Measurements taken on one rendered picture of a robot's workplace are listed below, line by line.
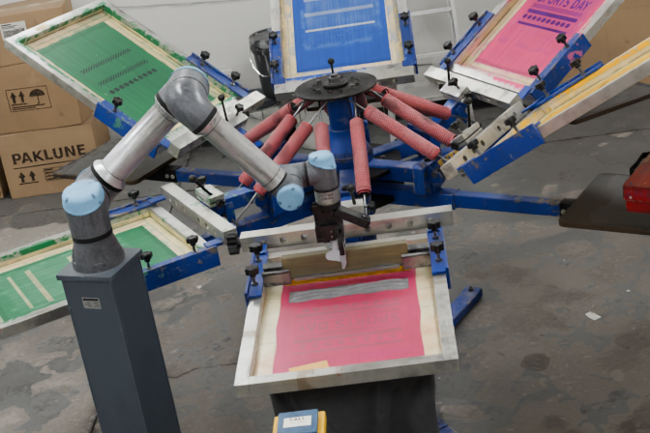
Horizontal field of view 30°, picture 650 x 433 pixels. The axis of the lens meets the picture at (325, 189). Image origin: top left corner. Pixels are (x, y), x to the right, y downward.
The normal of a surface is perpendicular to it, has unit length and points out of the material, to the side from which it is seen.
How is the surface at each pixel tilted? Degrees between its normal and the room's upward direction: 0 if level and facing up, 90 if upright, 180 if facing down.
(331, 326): 0
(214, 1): 90
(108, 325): 90
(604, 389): 0
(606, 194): 0
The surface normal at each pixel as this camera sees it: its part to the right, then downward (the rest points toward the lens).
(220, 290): -0.15, -0.92
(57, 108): -0.07, 0.40
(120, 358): -0.36, 0.40
